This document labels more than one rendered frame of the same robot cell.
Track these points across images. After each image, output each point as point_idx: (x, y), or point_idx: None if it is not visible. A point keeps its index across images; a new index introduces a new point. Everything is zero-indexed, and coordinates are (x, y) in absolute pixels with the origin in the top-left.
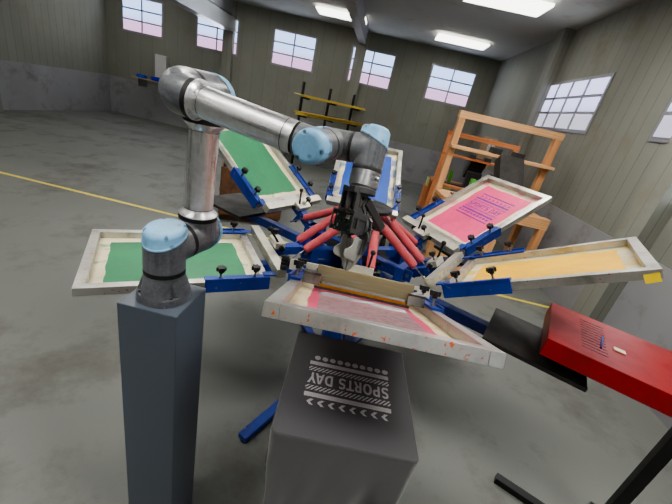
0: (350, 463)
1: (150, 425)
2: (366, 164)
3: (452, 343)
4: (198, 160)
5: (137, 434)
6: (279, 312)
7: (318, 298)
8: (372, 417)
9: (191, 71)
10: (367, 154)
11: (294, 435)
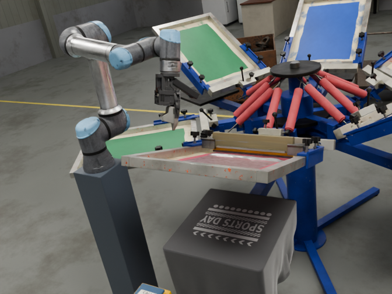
0: (216, 272)
1: (112, 254)
2: (163, 57)
3: (229, 168)
4: (96, 77)
5: (108, 261)
6: (129, 161)
7: (198, 157)
8: (239, 243)
9: (72, 30)
10: (162, 51)
11: (175, 251)
